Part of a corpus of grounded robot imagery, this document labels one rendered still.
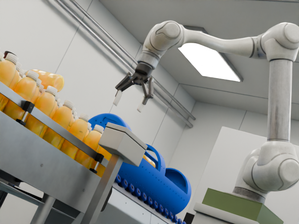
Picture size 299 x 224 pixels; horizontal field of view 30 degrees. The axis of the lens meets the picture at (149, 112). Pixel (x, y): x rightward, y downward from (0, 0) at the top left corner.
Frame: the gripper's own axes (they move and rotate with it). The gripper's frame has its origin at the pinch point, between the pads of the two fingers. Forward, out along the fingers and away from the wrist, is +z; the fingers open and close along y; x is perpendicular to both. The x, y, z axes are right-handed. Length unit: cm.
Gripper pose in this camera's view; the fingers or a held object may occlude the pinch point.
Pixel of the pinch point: (127, 106)
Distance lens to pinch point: 249.3
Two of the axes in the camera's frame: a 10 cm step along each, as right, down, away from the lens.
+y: -8.1, -2.1, 5.5
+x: -4.3, -4.2, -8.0
